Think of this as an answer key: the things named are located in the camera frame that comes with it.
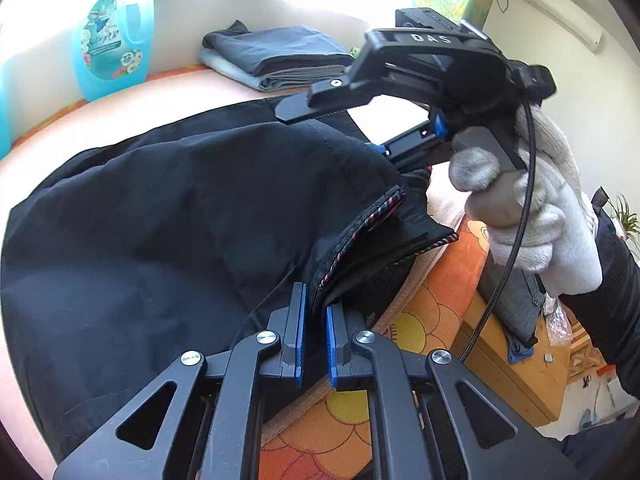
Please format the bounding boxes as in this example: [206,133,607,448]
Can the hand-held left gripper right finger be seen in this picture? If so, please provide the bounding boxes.
[325,306,563,480]

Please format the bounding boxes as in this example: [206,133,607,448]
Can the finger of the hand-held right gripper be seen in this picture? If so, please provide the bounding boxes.
[365,112,453,168]
[274,77,430,123]

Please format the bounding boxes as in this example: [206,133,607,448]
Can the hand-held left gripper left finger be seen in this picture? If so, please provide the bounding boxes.
[52,282,307,480]

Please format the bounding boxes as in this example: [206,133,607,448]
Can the black pants with pink logo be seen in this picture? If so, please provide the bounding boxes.
[0,95,458,461]

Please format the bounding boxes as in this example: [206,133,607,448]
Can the person's right forearm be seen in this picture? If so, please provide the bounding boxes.
[557,205,640,411]

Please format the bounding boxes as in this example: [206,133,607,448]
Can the folded grey pants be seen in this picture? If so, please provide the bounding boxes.
[199,50,353,92]

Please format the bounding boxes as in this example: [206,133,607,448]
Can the person's right hand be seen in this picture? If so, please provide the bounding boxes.
[449,107,601,297]

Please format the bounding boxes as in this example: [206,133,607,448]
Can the stack of folded grey clothes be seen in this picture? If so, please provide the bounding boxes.
[202,20,357,78]

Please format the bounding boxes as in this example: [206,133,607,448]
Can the white air conditioner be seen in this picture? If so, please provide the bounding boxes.
[497,0,606,52]

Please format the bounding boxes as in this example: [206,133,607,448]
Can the grey garment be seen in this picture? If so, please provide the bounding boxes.
[480,260,548,356]

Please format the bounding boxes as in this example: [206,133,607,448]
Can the large blue detergent bottle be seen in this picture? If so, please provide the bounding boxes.
[70,0,156,103]

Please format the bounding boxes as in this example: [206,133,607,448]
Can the green potted plant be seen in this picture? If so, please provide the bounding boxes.
[607,192,640,251]

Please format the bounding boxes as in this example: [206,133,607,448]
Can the clear plastic bag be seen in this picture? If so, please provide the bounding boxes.
[542,300,576,346]

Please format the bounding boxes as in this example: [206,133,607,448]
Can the person's dark clothing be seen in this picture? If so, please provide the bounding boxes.
[560,422,640,480]

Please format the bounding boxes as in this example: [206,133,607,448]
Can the small blue detergent bottle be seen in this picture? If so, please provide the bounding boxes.
[0,65,16,158]

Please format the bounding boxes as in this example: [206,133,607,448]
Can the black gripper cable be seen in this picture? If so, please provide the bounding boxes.
[457,75,540,363]

